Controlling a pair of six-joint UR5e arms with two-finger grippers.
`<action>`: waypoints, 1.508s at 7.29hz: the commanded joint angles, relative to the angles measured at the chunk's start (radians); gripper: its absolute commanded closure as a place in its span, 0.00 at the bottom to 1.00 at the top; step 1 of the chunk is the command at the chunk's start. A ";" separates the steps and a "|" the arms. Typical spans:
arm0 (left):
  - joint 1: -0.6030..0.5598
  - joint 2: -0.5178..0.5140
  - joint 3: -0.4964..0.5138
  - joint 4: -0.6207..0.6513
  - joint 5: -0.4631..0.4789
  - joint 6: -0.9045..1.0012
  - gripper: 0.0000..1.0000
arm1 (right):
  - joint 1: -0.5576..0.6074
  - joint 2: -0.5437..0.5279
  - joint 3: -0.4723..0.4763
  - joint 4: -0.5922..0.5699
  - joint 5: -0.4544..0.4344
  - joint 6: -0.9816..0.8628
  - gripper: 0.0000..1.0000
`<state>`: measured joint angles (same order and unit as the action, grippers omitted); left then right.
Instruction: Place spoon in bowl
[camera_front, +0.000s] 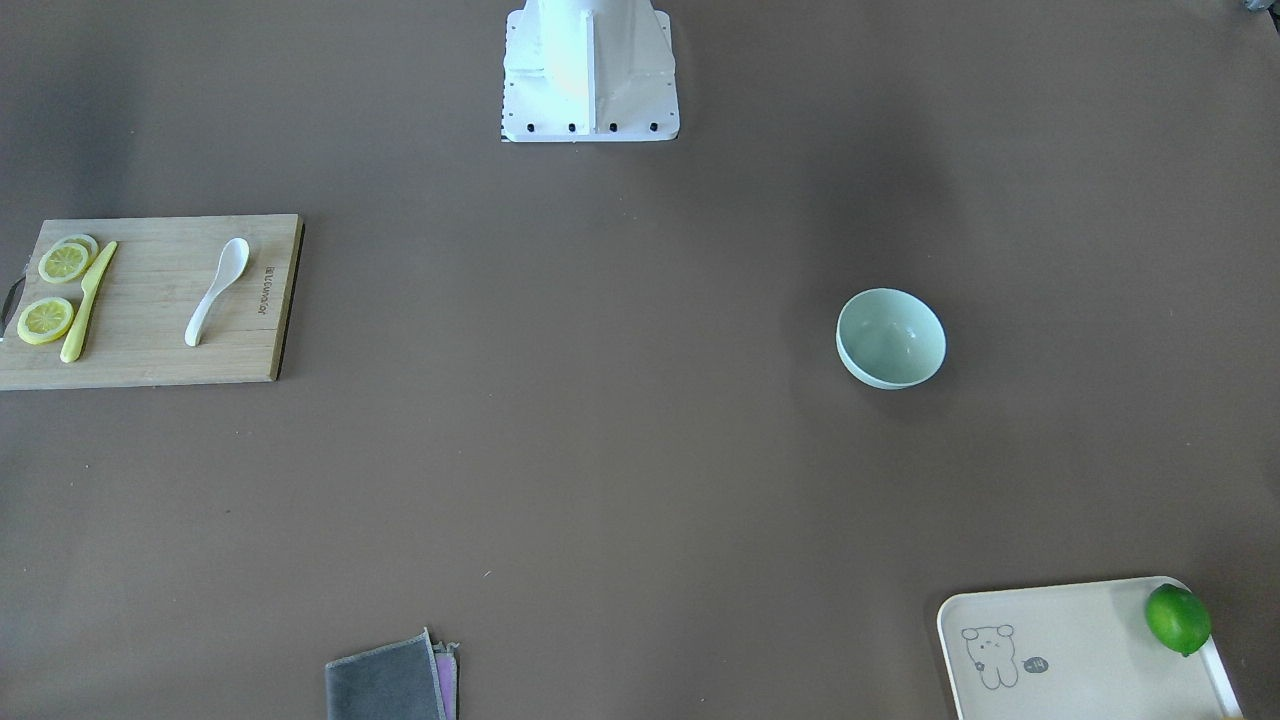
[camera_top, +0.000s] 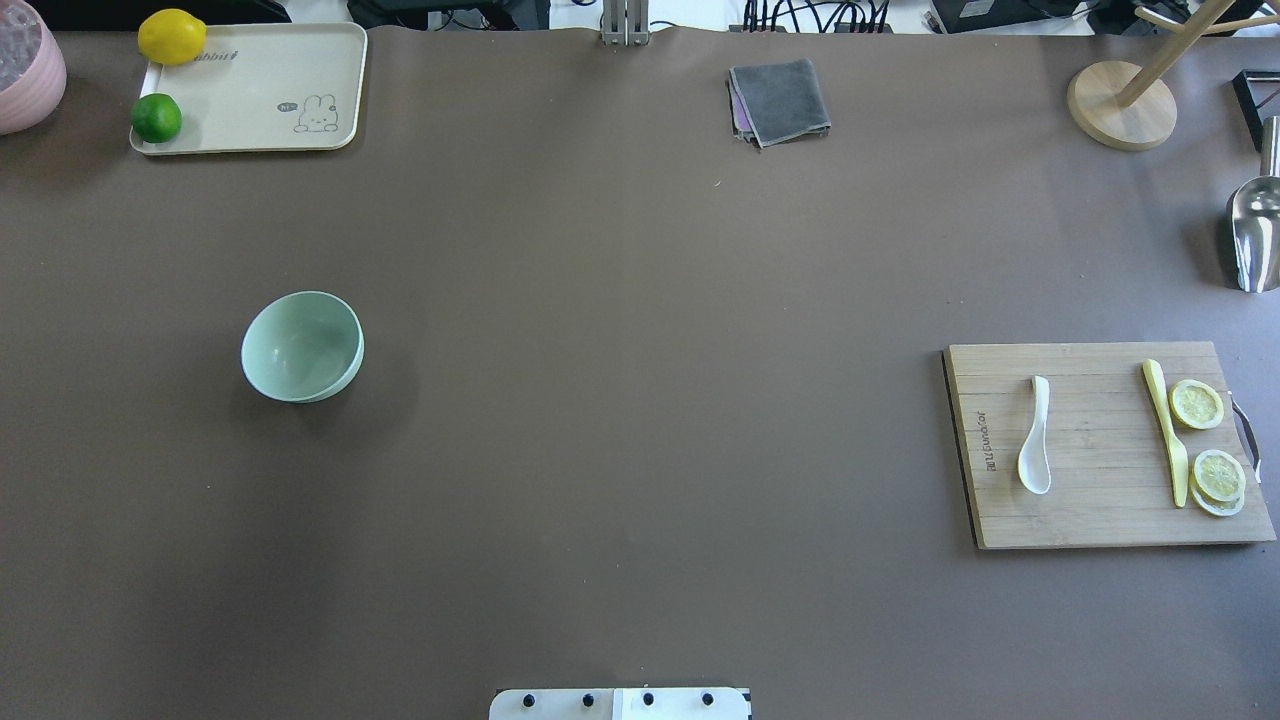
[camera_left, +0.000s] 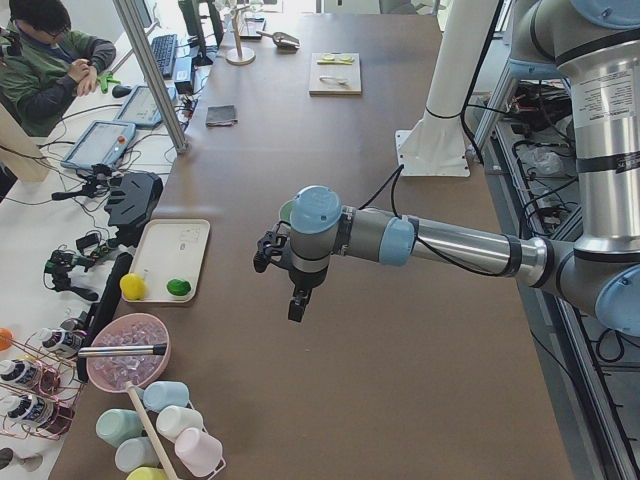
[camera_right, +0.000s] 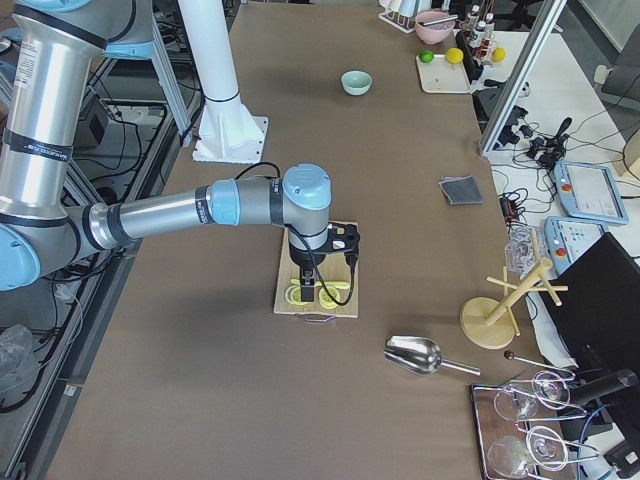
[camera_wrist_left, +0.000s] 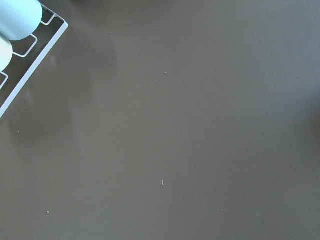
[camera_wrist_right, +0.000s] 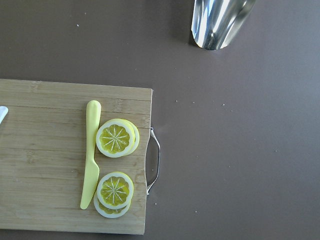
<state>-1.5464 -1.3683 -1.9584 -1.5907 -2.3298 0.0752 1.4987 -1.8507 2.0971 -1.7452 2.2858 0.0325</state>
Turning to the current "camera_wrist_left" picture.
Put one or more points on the light blue cup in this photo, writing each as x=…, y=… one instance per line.
x=19, y=18

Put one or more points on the white wire dish rack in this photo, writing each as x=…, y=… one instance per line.
x=28, y=54

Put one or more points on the pale green cup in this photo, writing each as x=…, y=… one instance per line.
x=6, y=53

